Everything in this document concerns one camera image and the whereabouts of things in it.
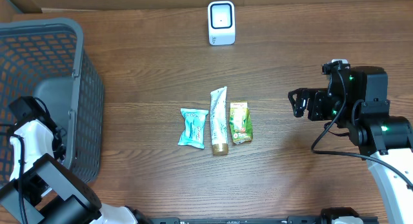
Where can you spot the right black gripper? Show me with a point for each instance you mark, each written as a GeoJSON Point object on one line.
{"type": "Point", "coordinates": [316, 97]}

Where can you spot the green juice carton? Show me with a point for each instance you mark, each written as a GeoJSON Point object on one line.
{"type": "Point", "coordinates": [240, 122]}

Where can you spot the white conditioner tube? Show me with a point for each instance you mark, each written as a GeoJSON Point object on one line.
{"type": "Point", "coordinates": [218, 122]}

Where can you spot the teal wet wipes pack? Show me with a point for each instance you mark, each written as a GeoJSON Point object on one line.
{"type": "Point", "coordinates": [195, 120]}

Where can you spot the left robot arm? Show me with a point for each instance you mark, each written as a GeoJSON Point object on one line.
{"type": "Point", "coordinates": [41, 189]}

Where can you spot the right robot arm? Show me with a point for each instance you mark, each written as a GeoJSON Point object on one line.
{"type": "Point", "coordinates": [356, 99]}

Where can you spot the white barcode scanner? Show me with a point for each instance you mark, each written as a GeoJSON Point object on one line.
{"type": "Point", "coordinates": [221, 23]}

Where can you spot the grey plastic basket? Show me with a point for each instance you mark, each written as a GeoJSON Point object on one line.
{"type": "Point", "coordinates": [46, 59]}

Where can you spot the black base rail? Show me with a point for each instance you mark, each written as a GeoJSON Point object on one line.
{"type": "Point", "coordinates": [288, 220]}

